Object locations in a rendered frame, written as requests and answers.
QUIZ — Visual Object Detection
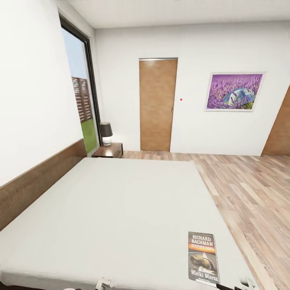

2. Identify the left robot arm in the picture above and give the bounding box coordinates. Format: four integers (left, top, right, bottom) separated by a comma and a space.
64, 274, 117, 290

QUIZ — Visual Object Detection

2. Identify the hardback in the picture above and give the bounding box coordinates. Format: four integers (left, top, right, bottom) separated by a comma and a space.
188, 232, 220, 288

